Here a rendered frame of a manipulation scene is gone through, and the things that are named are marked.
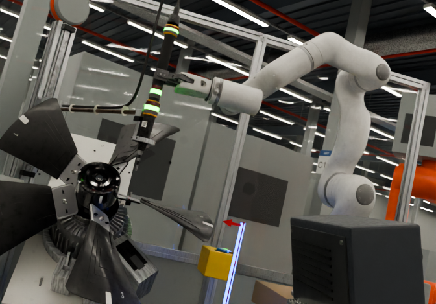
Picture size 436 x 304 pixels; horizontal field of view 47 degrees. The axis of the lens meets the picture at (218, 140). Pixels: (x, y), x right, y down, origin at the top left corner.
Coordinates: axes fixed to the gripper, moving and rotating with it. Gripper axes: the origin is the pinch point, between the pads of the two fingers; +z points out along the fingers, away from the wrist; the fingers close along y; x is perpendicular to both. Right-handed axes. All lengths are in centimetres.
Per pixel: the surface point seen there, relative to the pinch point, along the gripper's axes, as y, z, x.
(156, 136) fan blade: 11.2, -3.8, -16.7
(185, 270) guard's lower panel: 70, -32, -64
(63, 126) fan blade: 6.9, 24.1, -21.0
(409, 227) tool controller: -83, -37, -31
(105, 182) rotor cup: -5.0, 7.7, -34.6
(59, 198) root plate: -4.7, 18.7, -41.6
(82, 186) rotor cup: -8.1, 13.2, -37.0
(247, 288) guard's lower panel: 70, -61, -65
